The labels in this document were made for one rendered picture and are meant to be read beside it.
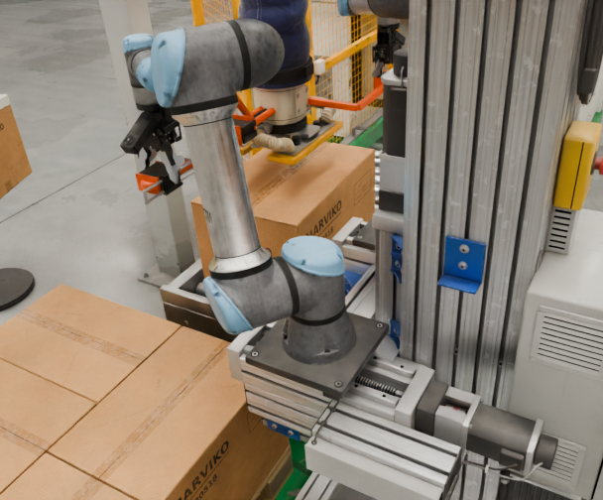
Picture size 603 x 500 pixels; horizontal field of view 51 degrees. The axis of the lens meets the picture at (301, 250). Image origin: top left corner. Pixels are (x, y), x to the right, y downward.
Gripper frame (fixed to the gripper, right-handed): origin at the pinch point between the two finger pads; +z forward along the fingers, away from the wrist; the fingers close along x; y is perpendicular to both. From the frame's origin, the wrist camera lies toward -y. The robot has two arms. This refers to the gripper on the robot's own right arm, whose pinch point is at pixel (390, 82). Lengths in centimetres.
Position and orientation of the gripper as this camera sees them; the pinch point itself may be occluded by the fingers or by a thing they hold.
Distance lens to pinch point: 224.7
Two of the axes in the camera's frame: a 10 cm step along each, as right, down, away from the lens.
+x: 8.7, 2.1, -4.4
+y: -4.8, 5.0, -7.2
